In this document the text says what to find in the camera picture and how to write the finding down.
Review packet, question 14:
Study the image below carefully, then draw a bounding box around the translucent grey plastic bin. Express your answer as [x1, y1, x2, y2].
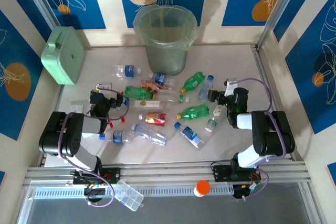
[132, 5, 198, 77]

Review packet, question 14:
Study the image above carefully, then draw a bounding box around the aluminium corner post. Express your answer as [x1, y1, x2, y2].
[256, 0, 307, 50]
[18, 0, 62, 29]

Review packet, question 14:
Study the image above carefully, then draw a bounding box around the blue-capped blue-label clear bottle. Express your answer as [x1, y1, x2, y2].
[99, 130, 137, 144]
[174, 121, 206, 150]

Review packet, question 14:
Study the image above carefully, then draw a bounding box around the clear plastic bottle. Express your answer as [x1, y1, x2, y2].
[130, 123, 168, 147]

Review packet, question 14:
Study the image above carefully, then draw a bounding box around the aluminium mounting rail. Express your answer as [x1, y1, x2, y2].
[25, 158, 309, 189]

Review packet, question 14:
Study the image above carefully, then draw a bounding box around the clear plastic packet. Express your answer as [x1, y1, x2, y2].
[70, 100, 89, 116]

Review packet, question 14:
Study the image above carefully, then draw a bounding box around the translucent green bin liner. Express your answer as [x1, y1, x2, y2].
[132, 5, 198, 51]

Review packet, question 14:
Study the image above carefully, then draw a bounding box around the green plastic soda bottle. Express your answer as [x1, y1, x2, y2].
[123, 85, 158, 100]
[175, 104, 210, 120]
[179, 71, 206, 94]

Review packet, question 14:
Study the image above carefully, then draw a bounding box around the mint green carry case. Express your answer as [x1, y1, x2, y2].
[40, 26, 86, 86]

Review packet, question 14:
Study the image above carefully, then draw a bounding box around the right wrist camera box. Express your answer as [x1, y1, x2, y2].
[224, 78, 239, 96]

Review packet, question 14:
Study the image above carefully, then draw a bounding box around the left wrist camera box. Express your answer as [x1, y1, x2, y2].
[96, 81, 114, 91]

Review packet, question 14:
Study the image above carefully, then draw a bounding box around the blue-capped clear water bottle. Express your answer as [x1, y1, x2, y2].
[198, 74, 215, 101]

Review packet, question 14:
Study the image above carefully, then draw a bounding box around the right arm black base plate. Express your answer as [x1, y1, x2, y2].
[212, 165, 263, 183]

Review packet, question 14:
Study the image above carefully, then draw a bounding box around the orange-capped white jar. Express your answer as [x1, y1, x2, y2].
[193, 180, 211, 198]

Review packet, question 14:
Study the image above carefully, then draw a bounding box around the black connector box with wires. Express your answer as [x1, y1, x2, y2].
[232, 183, 263, 201]
[83, 181, 108, 199]

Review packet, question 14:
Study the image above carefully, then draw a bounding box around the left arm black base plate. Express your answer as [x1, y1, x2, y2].
[72, 167, 121, 185]

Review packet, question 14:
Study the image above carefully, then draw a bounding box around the white-capped blue-label clear bottle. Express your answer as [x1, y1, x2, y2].
[112, 64, 143, 78]
[149, 71, 177, 86]

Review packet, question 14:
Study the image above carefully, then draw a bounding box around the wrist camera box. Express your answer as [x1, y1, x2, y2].
[96, 81, 114, 91]
[224, 78, 239, 96]

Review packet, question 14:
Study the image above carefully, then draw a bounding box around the clear plastic organizer box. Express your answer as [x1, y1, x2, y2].
[111, 180, 144, 212]

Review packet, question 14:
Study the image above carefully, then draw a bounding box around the red and gold labelled bottle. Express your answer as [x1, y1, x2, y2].
[138, 112, 167, 126]

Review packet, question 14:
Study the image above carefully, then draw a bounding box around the white slotted cable duct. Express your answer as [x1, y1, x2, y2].
[33, 185, 234, 200]

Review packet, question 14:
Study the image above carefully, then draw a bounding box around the white-capped green-label clear bottle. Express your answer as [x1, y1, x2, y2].
[204, 104, 226, 133]

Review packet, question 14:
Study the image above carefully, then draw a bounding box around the orange plastic bottle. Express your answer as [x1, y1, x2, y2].
[141, 79, 169, 93]

